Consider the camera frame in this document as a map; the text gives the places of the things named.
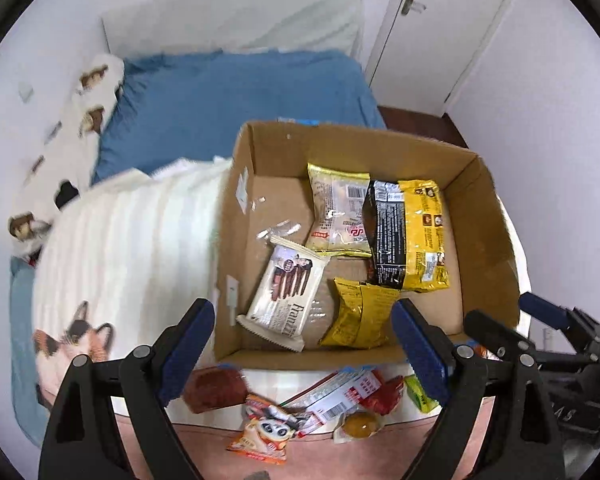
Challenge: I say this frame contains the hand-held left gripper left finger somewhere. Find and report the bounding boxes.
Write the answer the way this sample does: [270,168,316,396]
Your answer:
[39,298,216,480]

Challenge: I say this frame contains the brown red snack packet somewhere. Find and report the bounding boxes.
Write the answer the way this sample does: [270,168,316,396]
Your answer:
[182,366,248,415]

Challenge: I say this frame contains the beige snack packet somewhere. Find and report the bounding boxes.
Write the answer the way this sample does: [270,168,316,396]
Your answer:
[306,162,373,259]

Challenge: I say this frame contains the brown cardboard box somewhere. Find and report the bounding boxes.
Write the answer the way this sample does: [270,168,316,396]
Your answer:
[214,120,523,373]

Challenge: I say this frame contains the orange cartoon snack packet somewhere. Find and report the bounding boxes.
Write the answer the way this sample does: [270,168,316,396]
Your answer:
[225,394,306,466]

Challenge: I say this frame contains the black and yellow snack packet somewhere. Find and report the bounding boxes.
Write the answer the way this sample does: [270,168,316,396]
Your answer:
[362,179,451,293]

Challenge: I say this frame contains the light blue bed sheet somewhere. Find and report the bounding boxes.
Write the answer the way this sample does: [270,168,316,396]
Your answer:
[9,255,56,448]

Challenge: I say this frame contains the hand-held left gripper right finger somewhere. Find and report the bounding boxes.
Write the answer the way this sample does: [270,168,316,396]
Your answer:
[390,298,566,480]

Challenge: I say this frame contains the yellow jelly cup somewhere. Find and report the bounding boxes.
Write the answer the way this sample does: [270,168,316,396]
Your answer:
[334,410,383,445]

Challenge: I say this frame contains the white door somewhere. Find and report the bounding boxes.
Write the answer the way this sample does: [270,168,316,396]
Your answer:
[365,0,526,116]

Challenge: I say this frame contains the blue duvet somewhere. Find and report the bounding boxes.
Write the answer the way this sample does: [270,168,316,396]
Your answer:
[91,49,387,186]

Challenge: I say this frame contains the white and red snack packet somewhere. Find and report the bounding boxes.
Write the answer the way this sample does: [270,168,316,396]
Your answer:
[280,367,383,436]

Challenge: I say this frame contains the green label candy bag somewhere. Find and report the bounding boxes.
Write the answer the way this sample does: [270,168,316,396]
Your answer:
[404,374,441,413]

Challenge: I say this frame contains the white printed pillow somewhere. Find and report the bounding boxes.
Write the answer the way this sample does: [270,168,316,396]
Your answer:
[7,54,126,261]

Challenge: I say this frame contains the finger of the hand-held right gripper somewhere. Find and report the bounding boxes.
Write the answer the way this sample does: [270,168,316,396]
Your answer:
[519,291,600,356]
[464,309,597,367]

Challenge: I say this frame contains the clear plastic wrapper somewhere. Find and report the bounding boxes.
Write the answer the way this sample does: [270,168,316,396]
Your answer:
[257,220,303,246]

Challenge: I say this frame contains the white wafer biscuit packet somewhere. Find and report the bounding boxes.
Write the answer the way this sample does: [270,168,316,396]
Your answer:
[236,235,330,352]

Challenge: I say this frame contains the small yellow snack packet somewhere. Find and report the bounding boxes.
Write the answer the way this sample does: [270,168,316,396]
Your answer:
[318,277,406,350]

